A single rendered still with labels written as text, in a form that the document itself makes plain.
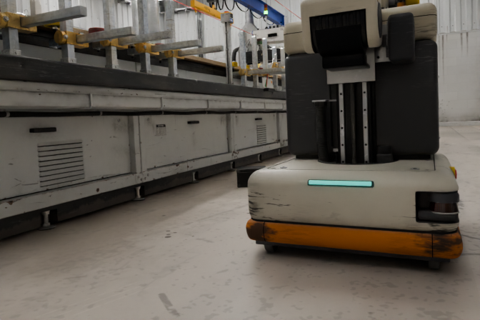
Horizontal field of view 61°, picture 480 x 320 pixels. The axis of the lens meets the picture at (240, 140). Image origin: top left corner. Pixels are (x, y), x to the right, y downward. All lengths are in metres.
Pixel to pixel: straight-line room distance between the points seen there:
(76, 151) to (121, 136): 0.34
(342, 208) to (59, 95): 1.16
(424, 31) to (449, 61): 10.64
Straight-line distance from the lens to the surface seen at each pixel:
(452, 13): 12.39
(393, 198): 1.21
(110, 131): 2.30
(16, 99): 1.65
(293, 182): 1.26
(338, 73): 1.46
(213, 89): 2.70
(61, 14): 1.53
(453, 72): 12.15
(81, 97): 1.85
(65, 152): 2.07
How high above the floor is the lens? 0.45
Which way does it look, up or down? 3 degrees down
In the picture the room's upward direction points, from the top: 3 degrees counter-clockwise
